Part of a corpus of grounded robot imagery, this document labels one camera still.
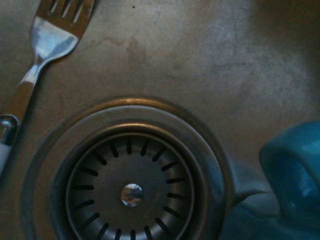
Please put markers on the blue mug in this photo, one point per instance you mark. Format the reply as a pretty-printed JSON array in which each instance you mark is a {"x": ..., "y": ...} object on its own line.
[{"x": 295, "y": 160}]

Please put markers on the metal sink drain strainer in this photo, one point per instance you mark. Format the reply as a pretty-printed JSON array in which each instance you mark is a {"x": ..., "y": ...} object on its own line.
[{"x": 130, "y": 172}]

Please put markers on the stainless steel double sink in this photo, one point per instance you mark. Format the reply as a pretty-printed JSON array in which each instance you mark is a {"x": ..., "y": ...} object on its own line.
[{"x": 200, "y": 62}]

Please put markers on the metal fork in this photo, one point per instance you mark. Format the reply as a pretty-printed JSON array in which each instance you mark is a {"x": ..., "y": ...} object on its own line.
[{"x": 50, "y": 40}]

